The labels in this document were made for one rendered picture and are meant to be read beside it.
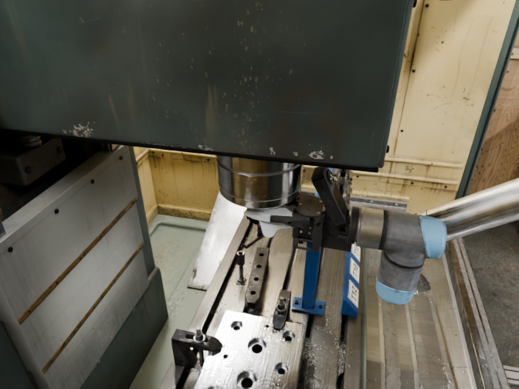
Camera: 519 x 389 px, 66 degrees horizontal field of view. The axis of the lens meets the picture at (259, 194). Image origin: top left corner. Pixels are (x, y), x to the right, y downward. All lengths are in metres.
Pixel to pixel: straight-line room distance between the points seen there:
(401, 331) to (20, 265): 1.17
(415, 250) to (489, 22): 1.11
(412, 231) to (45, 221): 0.71
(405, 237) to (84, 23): 0.60
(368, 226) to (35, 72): 0.60
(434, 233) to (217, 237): 1.25
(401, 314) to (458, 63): 0.95
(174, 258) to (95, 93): 1.42
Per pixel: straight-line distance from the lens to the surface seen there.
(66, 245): 0.98
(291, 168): 0.68
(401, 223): 0.75
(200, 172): 2.03
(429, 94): 1.73
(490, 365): 1.47
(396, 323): 1.55
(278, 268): 1.43
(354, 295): 1.31
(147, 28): 0.59
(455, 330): 1.69
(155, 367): 1.55
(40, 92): 0.72
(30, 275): 0.92
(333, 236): 0.78
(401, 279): 0.81
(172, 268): 1.94
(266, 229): 0.76
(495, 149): 3.66
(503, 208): 0.88
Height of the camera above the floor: 1.86
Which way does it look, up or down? 32 degrees down
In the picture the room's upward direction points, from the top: straight up
